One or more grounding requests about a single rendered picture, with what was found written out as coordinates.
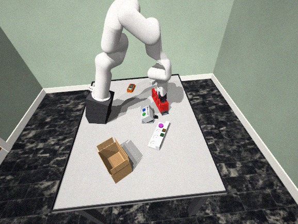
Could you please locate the orange digital multimeter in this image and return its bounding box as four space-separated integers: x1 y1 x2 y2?
127 84 135 92

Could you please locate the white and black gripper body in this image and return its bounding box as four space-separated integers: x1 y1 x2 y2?
157 81 169 97

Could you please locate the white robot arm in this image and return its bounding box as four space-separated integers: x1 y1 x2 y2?
88 0 172 102

